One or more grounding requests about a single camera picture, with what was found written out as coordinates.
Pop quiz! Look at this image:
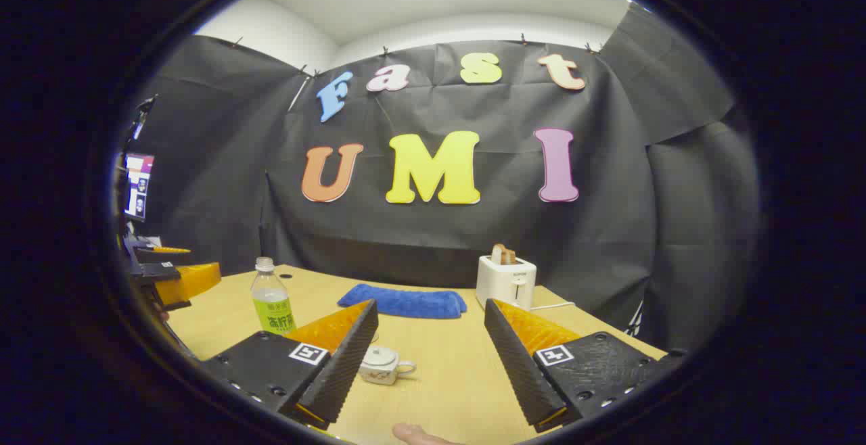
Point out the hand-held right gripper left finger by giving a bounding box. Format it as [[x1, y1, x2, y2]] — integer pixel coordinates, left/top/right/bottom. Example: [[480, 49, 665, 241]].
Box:
[[201, 300, 380, 431]]

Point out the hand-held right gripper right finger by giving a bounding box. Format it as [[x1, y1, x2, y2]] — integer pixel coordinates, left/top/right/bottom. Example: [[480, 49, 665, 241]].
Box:
[[484, 298, 687, 434]]

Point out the clear water bottle green label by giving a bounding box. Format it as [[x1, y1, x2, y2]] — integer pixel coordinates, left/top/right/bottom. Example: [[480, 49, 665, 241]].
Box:
[[250, 256, 297, 335]]

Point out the computer monitor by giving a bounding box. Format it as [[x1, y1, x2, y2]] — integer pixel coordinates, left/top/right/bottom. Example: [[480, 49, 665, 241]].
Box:
[[124, 153, 155, 223]]

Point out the blue towel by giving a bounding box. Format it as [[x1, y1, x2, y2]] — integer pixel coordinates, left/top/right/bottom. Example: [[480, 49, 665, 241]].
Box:
[[337, 283, 468, 319]]

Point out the white teacup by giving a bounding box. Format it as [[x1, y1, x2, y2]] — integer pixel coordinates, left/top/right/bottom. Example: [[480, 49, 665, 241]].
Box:
[[359, 357, 417, 386]]

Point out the white toaster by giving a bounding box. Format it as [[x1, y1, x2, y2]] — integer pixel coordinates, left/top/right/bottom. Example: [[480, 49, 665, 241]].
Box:
[[476, 254, 537, 310]]

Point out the white teacup lid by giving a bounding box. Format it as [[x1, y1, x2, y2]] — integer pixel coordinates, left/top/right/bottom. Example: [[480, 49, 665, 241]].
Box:
[[362, 346, 400, 369]]

